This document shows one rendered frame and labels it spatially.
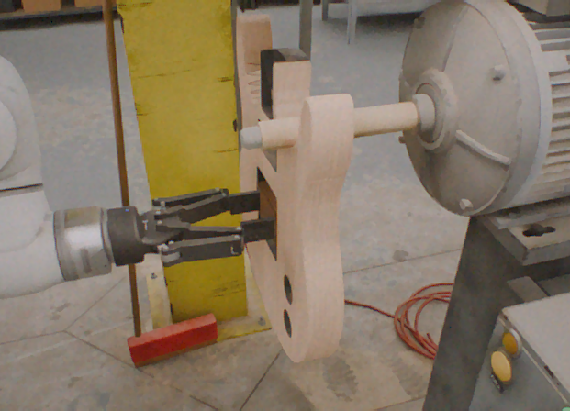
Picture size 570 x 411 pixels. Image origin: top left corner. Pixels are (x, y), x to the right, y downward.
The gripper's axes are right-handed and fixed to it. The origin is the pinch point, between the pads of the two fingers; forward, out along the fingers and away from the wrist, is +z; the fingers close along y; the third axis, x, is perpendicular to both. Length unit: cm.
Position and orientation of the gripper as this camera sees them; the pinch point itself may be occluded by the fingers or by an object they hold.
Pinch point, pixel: (264, 213)
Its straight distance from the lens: 74.8
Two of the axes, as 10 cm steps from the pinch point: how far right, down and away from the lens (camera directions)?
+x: -0.1, -8.6, -5.1
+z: 9.6, -1.5, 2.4
